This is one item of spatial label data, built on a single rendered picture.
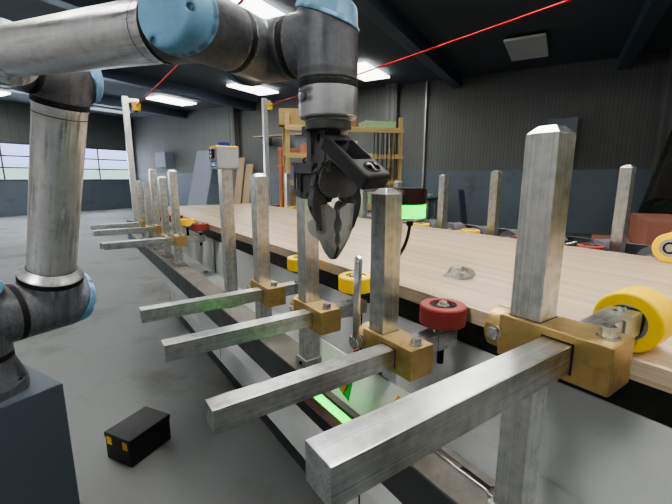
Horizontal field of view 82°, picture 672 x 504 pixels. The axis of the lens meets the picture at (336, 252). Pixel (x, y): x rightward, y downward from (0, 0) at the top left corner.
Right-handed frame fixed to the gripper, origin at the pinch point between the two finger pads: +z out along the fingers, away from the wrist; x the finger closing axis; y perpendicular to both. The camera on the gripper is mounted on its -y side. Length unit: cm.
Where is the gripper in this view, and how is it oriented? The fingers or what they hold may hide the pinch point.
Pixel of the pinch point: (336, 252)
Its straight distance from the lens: 61.3
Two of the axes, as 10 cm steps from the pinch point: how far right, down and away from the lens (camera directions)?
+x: -8.2, 1.1, -5.6
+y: -5.7, -1.5, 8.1
